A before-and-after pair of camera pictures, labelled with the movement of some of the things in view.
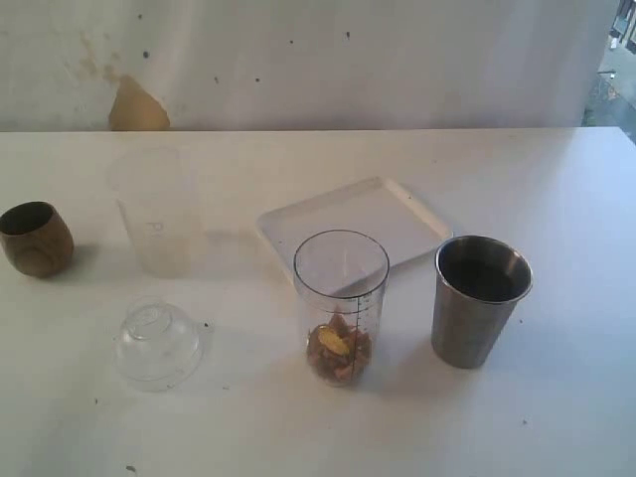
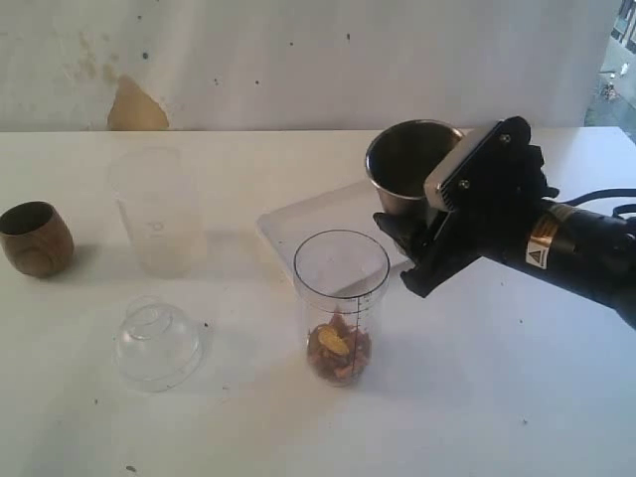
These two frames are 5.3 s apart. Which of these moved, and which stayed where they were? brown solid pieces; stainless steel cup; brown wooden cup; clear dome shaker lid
Moved: stainless steel cup
Stayed: clear dome shaker lid; brown solid pieces; brown wooden cup
